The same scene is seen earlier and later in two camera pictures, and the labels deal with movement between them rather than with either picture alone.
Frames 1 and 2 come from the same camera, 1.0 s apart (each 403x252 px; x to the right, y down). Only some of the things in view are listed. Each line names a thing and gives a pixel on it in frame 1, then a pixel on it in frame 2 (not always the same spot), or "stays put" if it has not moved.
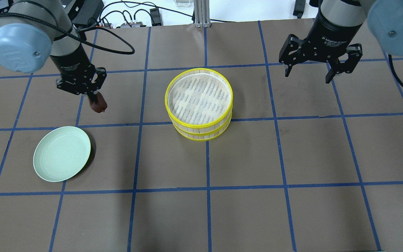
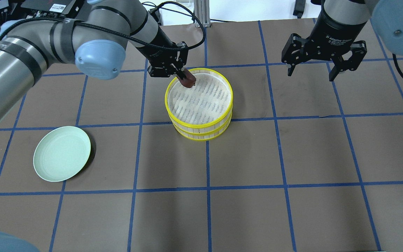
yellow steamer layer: [203, 137] stays put
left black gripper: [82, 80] -> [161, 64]
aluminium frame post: [202, 13] stays put
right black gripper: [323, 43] stays put
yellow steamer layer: [199, 98] stays put
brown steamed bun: [100, 105] -> [189, 81]
